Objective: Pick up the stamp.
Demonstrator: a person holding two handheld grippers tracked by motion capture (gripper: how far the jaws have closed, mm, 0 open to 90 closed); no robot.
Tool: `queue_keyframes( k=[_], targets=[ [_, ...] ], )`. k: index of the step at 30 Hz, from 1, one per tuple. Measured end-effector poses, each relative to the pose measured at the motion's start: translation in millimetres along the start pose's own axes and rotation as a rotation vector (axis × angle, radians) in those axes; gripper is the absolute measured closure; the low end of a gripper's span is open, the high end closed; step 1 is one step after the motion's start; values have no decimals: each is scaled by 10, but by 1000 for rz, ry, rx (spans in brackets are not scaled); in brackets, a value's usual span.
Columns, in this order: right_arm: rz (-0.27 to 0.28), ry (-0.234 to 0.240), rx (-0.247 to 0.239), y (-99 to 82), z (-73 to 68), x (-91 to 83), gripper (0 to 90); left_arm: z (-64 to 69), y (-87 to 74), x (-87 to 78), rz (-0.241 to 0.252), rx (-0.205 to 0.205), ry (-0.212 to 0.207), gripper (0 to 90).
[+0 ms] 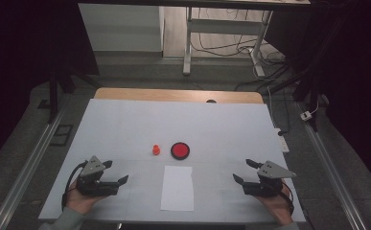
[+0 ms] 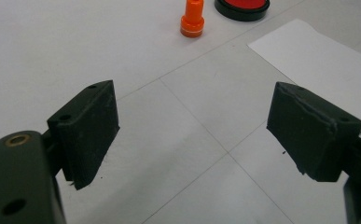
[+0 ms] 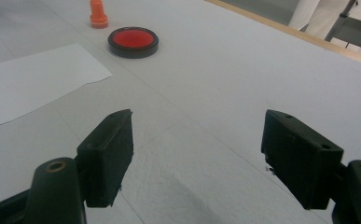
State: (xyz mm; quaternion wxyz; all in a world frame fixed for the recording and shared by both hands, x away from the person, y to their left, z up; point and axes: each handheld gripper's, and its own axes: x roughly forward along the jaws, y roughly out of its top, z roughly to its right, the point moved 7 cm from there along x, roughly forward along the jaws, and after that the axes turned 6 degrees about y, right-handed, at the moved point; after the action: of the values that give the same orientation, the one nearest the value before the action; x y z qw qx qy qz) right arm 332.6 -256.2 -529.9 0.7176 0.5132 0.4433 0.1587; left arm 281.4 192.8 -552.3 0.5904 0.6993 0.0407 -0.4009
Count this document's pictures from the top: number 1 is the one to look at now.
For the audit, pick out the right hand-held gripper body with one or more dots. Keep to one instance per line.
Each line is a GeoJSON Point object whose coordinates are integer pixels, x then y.
{"type": "Point", "coordinates": [267, 185]}

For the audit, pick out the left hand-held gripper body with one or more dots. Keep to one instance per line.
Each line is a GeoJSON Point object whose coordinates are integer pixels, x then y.
{"type": "Point", "coordinates": [92, 187]}

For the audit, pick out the orange stamp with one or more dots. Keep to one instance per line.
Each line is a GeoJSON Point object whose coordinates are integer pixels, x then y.
{"type": "Point", "coordinates": [156, 150]}

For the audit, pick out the round red ink pad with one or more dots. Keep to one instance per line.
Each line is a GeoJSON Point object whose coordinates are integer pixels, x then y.
{"type": "Point", "coordinates": [180, 150]}

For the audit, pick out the person's left hand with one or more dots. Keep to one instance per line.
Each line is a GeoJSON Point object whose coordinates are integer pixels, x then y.
{"type": "Point", "coordinates": [77, 201]}

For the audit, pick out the person's right hand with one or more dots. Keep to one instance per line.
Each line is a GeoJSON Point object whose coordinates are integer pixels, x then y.
{"type": "Point", "coordinates": [275, 207]}

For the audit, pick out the white power strip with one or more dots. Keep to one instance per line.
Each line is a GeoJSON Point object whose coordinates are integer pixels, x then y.
{"type": "Point", "coordinates": [282, 142]}

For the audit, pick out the white paper sheet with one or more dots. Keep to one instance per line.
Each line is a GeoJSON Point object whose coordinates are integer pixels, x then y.
{"type": "Point", "coordinates": [177, 188]}

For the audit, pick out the small white adapter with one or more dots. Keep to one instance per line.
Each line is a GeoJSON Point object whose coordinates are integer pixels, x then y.
{"type": "Point", "coordinates": [306, 116]}

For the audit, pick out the dark round table grommet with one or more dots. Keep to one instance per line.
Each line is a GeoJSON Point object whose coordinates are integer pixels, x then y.
{"type": "Point", "coordinates": [211, 101]}

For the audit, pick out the large white table cover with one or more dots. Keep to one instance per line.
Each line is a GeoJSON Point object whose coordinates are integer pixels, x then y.
{"type": "Point", "coordinates": [180, 121]}

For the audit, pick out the black stand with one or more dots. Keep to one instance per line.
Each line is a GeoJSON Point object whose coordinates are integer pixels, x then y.
{"type": "Point", "coordinates": [53, 96]}
{"type": "Point", "coordinates": [312, 96]}

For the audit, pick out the dark curtain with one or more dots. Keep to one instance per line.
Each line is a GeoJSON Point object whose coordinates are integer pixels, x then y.
{"type": "Point", "coordinates": [20, 64]}
{"type": "Point", "coordinates": [355, 80]}

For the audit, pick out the white cabinet panel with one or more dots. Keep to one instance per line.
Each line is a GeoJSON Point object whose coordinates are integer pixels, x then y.
{"type": "Point", "coordinates": [122, 28]}

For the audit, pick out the white desk with metal legs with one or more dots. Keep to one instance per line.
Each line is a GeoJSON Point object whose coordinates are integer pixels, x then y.
{"type": "Point", "coordinates": [224, 26]}

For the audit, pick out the metal floor rail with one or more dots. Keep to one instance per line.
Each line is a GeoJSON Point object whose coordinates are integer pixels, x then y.
{"type": "Point", "coordinates": [330, 172]}
{"type": "Point", "coordinates": [29, 163]}

